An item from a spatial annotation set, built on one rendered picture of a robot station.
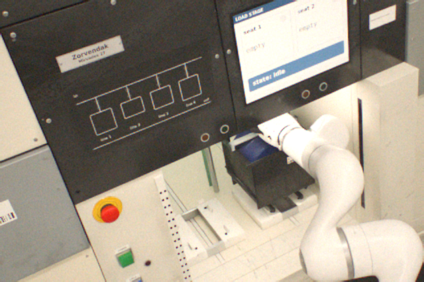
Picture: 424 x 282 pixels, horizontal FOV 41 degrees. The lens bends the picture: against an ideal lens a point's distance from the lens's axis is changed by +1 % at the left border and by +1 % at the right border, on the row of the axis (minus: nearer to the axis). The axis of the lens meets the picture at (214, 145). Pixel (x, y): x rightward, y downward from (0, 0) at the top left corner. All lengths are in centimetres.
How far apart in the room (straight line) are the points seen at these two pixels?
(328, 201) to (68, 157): 52
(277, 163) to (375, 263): 66
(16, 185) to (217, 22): 51
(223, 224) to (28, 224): 77
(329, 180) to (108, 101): 46
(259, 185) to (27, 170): 78
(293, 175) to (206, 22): 74
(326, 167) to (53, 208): 56
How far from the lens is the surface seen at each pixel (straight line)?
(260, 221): 181
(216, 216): 185
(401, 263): 111
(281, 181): 175
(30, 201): 120
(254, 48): 124
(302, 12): 128
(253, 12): 121
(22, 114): 112
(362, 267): 112
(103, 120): 116
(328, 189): 114
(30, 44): 107
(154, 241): 138
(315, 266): 111
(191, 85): 120
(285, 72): 131
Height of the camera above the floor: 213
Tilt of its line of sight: 35 degrees down
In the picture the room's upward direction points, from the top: 12 degrees counter-clockwise
